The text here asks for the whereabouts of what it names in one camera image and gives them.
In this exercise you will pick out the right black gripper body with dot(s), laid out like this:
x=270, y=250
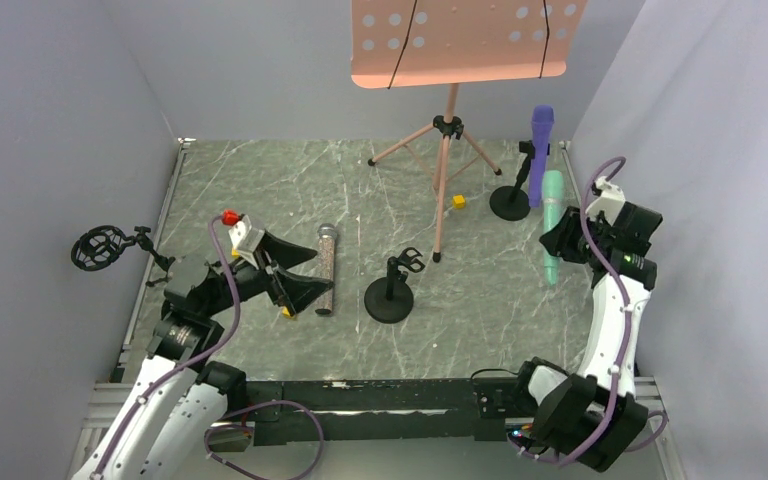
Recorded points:
x=567, y=237

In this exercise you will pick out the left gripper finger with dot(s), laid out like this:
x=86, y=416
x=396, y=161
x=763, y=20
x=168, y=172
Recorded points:
x=297, y=292
x=285, y=253

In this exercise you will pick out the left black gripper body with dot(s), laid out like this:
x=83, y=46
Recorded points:
x=268, y=270

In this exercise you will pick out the mint green microphone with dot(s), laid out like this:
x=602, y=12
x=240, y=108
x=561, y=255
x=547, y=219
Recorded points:
x=552, y=202

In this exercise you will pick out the black round-base mic stand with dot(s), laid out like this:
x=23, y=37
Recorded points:
x=511, y=203
x=389, y=299

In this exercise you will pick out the purple microphone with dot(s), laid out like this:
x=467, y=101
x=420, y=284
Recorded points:
x=542, y=122

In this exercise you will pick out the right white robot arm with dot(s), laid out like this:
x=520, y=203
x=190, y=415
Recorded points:
x=591, y=416

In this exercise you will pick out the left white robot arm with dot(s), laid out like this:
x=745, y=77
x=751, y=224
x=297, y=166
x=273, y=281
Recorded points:
x=180, y=391

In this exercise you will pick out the pink music stand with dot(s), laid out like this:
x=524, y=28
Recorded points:
x=397, y=44

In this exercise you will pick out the glitter silver-head microphone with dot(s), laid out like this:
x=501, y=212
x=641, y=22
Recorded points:
x=327, y=240

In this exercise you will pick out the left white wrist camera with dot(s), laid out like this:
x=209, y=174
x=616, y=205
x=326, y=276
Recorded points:
x=245, y=233

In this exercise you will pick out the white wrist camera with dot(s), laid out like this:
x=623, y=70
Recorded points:
x=245, y=233
x=606, y=195

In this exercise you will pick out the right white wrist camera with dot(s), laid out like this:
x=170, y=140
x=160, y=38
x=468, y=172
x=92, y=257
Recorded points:
x=606, y=195

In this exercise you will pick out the black shock-mount tripod stand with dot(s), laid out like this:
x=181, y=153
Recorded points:
x=101, y=246

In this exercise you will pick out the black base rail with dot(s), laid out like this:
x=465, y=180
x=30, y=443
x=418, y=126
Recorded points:
x=482, y=408

